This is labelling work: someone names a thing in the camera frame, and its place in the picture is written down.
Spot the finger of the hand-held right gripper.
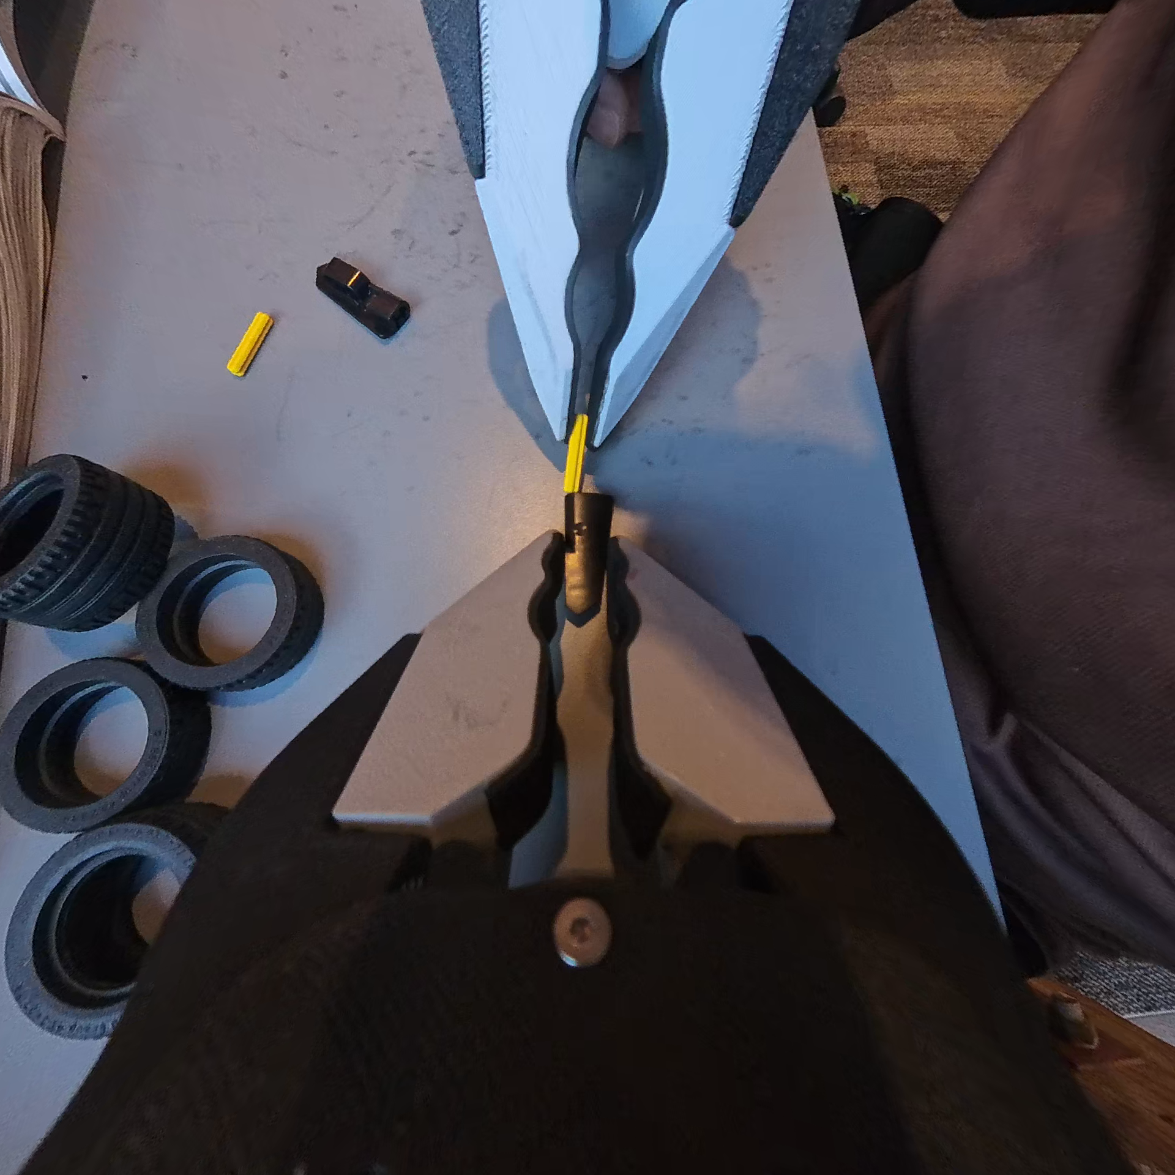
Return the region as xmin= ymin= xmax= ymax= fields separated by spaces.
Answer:
xmin=477 ymin=0 xmax=611 ymax=442
xmin=592 ymin=0 xmax=795 ymax=448

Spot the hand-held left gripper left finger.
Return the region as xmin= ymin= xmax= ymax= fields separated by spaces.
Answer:
xmin=330 ymin=530 xmax=564 ymax=844

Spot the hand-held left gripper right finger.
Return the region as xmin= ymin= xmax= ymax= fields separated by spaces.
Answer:
xmin=607 ymin=535 xmax=836 ymax=851

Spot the black brick piece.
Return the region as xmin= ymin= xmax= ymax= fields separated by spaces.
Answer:
xmin=315 ymin=259 xmax=413 ymax=342
xmin=562 ymin=493 xmax=614 ymax=628

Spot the black rubber tyre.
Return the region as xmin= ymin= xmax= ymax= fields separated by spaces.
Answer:
xmin=136 ymin=535 xmax=325 ymax=691
xmin=0 ymin=658 xmax=213 ymax=834
xmin=4 ymin=802 xmax=231 ymax=1041
xmin=0 ymin=455 xmax=176 ymax=632

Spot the grey desk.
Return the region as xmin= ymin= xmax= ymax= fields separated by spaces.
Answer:
xmin=0 ymin=0 xmax=1006 ymax=1175

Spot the person's right hand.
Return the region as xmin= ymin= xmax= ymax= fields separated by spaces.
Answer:
xmin=588 ymin=72 xmax=650 ymax=148

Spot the person's brown clothing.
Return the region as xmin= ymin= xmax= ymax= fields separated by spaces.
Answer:
xmin=863 ymin=0 xmax=1175 ymax=965

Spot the building instruction booklet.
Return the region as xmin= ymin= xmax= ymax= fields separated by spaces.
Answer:
xmin=0 ymin=37 xmax=67 ymax=483

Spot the wooden plank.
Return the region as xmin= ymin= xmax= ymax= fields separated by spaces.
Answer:
xmin=1027 ymin=974 xmax=1175 ymax=1175

